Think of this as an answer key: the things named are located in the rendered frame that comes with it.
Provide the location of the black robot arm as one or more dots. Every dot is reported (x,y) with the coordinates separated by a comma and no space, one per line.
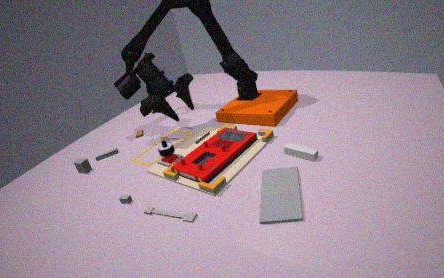
(232,64)

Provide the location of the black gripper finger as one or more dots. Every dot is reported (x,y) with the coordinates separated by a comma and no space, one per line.
(164,108)
(184,94)

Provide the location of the grey and white wheel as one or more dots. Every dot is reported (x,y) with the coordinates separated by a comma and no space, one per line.
(167,151)

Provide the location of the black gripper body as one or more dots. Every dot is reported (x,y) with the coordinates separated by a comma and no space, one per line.
(159,85)

